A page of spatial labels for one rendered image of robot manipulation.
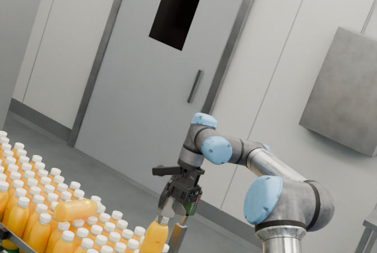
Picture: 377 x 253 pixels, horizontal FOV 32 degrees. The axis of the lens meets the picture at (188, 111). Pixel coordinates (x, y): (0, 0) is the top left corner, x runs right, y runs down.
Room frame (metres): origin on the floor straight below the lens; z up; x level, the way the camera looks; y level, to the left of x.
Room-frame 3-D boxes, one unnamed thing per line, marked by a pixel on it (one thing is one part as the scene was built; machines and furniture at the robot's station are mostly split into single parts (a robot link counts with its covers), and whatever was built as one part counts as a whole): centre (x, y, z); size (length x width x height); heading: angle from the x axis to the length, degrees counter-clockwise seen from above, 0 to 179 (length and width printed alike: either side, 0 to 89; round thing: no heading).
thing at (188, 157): (1.92, -0.06, 1.54); 0.08 x 0.08 x 0.05
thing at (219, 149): (1.83, -0.12, 1.62); 0.11 x 0.11 x 0.08; 26
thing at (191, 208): (2.45, -0.13, 1.18); 0.06 x 0.06 x 0.05
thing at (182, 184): (1.91, -0.06, 1.46); 0.09 x 0.08 x 0.12; 58
